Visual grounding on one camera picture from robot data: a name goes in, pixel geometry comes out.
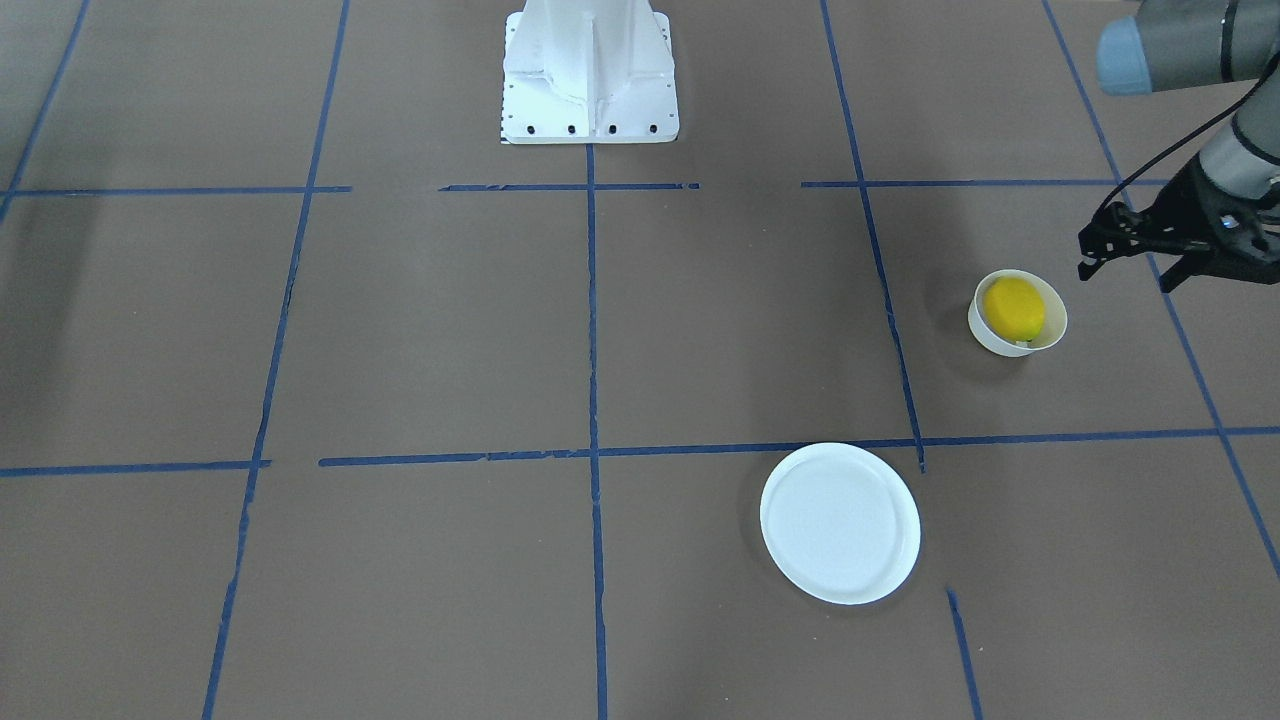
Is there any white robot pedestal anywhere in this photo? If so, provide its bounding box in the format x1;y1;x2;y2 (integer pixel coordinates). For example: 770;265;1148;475
500;1;681;145

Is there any yellow lemon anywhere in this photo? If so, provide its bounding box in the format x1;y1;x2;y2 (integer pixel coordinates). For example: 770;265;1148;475
980;275;1046;345

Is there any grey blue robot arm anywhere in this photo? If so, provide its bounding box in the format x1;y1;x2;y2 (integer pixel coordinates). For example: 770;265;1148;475
1076;1;1279;293

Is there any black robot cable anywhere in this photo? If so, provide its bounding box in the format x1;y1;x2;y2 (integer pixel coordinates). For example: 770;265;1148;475
1091;55;1280;236

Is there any brown paper table cover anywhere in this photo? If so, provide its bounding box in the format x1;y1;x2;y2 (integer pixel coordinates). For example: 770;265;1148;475
3;1;1277;719

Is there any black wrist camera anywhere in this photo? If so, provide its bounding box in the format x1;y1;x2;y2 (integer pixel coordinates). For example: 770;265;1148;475
1210;176;1279;286

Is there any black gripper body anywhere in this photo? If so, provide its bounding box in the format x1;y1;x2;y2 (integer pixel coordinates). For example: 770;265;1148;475
1123;156;1251;251

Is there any white plate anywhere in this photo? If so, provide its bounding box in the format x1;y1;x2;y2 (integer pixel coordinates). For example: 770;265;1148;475
759;442;923;606

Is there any white bowl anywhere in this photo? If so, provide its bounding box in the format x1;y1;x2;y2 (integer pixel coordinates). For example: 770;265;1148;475
966;269;1068;357

